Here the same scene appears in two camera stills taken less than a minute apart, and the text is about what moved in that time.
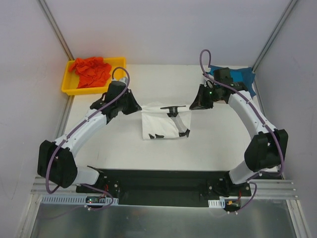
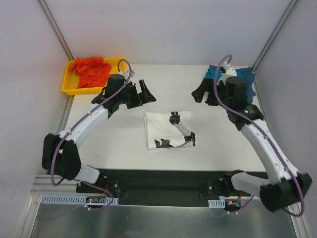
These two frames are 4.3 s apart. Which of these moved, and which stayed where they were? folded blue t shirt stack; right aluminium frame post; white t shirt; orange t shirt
Moved: white t shirt
Stayed: orange t shirt; folded blue t shirt stack; right aluminium frame post
